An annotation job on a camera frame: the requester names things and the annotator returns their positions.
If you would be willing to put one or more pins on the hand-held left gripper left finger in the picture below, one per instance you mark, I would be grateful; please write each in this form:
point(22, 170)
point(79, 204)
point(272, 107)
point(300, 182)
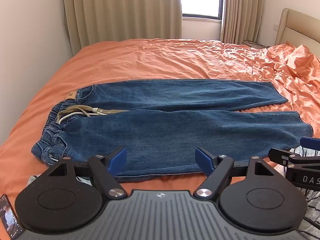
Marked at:
point(118, 159)

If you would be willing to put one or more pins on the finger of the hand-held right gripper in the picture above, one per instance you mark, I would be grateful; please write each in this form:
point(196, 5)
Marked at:
point(282, 155)
point(311, 143)

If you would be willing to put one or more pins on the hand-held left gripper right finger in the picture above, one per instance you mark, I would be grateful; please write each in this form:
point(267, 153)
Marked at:
point(203, 160)

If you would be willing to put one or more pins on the blue denim pants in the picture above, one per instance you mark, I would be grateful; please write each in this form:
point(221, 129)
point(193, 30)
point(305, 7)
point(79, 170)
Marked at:
point(175, 130)

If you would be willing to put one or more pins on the grey cloth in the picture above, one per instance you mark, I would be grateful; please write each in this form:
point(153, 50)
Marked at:
point(32, 180)

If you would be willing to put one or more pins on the orange bed sheet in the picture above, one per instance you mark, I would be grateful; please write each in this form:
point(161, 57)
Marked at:
point(150, 60)

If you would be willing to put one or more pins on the beige padded headboard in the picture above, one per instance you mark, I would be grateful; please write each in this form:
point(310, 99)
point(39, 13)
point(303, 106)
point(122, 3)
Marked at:
point(297, 27)

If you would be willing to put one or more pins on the smartphone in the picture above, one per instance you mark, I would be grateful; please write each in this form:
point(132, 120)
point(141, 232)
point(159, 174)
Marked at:
point(10, 217)

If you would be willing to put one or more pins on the wide beige curtain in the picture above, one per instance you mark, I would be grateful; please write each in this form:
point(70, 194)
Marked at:
point(120, 10)

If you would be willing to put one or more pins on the narrow beige curtain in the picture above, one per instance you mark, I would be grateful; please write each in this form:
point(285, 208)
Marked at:
point(243, 7)

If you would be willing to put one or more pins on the wall outlet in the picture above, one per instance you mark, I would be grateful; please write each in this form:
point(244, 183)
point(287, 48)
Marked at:
point(275, 27)

